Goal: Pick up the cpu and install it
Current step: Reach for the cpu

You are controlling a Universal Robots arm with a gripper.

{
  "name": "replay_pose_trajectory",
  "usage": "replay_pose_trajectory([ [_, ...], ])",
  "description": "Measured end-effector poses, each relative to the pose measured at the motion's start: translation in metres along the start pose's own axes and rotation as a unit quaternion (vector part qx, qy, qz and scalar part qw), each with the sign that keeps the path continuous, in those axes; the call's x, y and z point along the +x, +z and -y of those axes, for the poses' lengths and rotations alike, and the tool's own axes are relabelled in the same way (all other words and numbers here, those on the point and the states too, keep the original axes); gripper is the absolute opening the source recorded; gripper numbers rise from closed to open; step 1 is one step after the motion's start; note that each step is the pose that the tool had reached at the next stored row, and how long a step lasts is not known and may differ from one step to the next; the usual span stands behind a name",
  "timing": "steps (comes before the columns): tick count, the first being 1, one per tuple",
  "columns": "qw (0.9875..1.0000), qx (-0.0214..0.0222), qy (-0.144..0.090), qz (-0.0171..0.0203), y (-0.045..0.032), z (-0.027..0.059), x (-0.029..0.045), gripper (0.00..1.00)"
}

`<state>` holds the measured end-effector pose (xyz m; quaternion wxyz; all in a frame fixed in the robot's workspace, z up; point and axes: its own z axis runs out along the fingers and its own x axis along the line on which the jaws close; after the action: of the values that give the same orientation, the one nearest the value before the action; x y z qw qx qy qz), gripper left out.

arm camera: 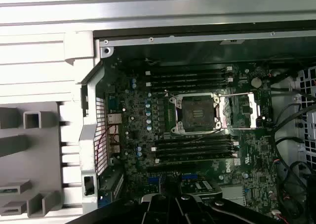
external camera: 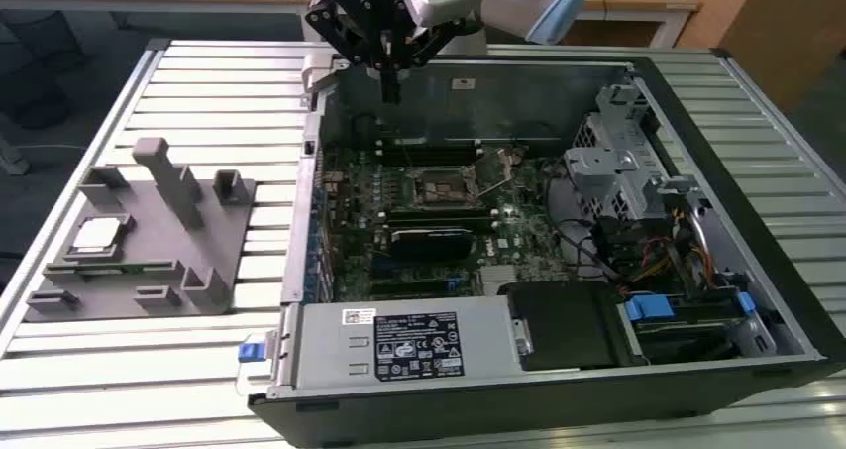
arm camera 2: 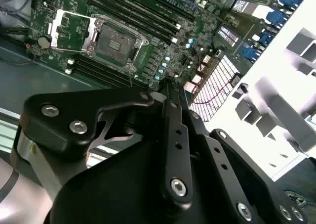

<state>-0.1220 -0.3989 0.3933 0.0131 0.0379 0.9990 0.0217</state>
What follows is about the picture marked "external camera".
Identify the silver chipset heat sink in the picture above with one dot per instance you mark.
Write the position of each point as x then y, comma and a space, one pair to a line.
500, 274

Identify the silver CPU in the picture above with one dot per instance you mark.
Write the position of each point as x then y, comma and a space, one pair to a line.
98, 233

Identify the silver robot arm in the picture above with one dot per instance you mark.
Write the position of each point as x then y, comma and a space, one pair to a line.
509, 3

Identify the coin battery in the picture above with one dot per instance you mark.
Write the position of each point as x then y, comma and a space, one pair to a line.
517, 156

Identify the silver power supply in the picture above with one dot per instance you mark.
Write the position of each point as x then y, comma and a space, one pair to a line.
318, 340

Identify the black mesh waste bin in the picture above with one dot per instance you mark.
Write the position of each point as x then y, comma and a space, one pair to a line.
41, 28

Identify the wooden cabinet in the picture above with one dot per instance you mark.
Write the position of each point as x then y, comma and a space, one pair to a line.
780, 33

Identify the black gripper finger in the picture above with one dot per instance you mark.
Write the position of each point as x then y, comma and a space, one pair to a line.
433, 45
330, 33

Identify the grey case latch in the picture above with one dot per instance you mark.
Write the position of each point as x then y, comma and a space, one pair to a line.
317, 72

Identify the silver drive cage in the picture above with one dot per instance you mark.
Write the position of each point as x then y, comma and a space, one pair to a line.
596, 164

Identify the CPU socket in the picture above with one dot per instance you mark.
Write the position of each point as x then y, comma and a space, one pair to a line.
442, 186

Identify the grey parts rack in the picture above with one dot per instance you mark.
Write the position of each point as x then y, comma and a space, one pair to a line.
159, 270

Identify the black PC case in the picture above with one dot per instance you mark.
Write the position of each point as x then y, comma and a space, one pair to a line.
529, 414

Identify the blue disk carrier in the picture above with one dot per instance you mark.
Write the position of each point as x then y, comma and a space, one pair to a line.
648, 307

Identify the black graphics card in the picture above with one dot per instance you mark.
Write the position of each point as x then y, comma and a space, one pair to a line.
430, 243

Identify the white stand foot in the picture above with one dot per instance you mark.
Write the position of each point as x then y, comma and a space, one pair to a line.
14, 159

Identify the green RAM stick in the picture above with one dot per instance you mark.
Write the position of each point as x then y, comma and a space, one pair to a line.
142, 268

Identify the small blue clip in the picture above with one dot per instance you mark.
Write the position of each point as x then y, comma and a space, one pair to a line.
745, 304

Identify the green motherboard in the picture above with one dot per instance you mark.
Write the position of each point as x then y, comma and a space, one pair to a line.
522, 221

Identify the blue case latch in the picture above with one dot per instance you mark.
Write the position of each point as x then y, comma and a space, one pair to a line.
249, 352

